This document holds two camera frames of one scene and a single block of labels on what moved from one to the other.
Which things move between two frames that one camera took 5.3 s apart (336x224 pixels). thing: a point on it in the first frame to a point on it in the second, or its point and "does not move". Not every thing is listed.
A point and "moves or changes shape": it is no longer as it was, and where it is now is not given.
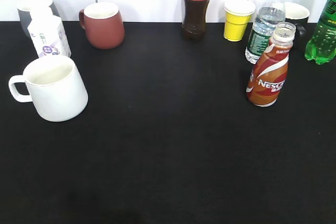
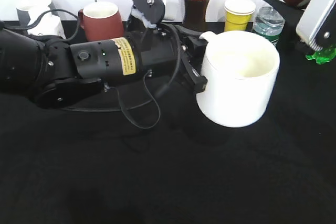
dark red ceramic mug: [103, 25] does not move
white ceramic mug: [53, 84] moves or changes shape
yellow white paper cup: [238, 16] does not move
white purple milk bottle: [48, 33] does not move
